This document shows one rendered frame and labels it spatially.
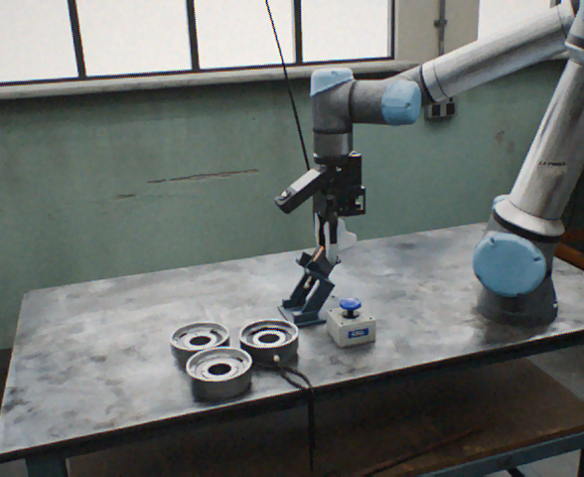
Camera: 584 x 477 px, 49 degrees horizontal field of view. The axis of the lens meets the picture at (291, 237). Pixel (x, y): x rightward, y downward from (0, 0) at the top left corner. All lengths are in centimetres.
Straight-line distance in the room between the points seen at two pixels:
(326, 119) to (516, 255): 40
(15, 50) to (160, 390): 183
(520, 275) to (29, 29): 207
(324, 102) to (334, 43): 173
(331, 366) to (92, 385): 40
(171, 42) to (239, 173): 59
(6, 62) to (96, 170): 51
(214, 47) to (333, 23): 52
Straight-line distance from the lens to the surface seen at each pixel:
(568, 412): 152
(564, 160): 106
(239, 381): 103
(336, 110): 114
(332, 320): 118
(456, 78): 120
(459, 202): 319
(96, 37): 267
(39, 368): 123
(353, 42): 290
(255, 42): 276
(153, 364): 116
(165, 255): 277
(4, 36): 268
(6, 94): 252
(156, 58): 269
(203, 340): 118
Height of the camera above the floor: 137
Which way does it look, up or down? 20 degrees down
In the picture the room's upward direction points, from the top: 2 degrees counter-clockwise
